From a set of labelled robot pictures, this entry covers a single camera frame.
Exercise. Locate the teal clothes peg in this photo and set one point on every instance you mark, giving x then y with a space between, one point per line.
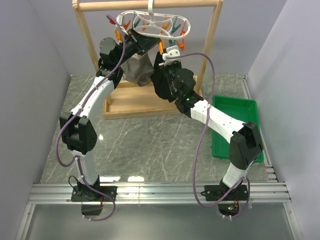
172 42

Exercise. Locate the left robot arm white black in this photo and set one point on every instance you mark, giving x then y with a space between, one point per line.
76 129

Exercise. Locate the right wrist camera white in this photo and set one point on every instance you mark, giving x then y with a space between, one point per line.
171 52

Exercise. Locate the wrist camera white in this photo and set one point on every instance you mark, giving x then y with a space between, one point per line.
119 20
171 52

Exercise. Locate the white plastic clip hanger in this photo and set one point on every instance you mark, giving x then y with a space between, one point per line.
158 25

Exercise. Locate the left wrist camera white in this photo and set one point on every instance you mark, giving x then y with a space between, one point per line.
119 20

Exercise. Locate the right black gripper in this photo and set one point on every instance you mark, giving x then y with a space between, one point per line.
165 67

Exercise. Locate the aluminium mounting rail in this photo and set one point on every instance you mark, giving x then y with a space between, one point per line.
154 193

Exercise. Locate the wooden hanging rack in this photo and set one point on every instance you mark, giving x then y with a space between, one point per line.
130 100

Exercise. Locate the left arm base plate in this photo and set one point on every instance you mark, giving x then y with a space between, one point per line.
87 195

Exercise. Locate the orange peg holding grey underwear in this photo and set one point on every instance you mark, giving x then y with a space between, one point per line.
118 36

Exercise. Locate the grey underwear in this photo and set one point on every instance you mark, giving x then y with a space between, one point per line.
138 70

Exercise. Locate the black underwear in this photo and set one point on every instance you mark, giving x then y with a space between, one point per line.
160 83

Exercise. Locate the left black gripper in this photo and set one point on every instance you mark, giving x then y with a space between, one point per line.
148 43

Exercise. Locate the orange clothes peg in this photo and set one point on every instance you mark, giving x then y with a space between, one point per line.
161 46

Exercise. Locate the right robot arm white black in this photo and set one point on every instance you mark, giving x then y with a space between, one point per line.
244 139

